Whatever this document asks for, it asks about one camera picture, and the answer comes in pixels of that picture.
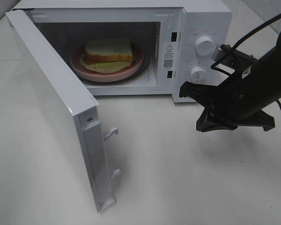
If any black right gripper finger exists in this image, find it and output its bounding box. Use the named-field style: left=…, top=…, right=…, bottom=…
left=179, top=82, right=218, bottom=105
left=196, top=109, right=237, bottom=132

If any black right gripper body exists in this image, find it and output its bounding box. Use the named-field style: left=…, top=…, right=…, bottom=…
left=199, top=84, right=276, bottom=132

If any white timer knob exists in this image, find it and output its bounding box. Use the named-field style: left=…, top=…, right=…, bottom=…
left=190, top=67, right=207, bottom=84

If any pink round plate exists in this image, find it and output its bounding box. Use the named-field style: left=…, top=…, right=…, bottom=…
left=70, top=44, right=144, bottom=83

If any white bread sandwich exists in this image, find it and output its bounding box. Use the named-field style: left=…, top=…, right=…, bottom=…
left=80, top=38, right=134, bottom=74

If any white microwave door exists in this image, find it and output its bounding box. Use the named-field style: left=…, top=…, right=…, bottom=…
left=6, top=10, right=120, bottom=212

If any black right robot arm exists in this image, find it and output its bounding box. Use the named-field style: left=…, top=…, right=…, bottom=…
left=179, top=32, right=281, bottom=132

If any upper white power knob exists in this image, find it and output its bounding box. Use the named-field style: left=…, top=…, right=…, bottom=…
left=195, top=35, right=214, bottom=56

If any white warning label sticker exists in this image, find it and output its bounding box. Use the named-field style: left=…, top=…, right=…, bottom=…
left=163, top=42, right=175, bottom=69

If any glass microwave turntable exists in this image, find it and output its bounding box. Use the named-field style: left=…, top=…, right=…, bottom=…
left=77, top=57, right=150, bottom=86

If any white microwave oven body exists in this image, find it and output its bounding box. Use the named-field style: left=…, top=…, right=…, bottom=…
left=11, top=0, right=232, bottom=102

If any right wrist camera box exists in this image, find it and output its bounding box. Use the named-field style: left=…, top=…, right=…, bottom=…
left=212, top=44, right=258, bottom=69

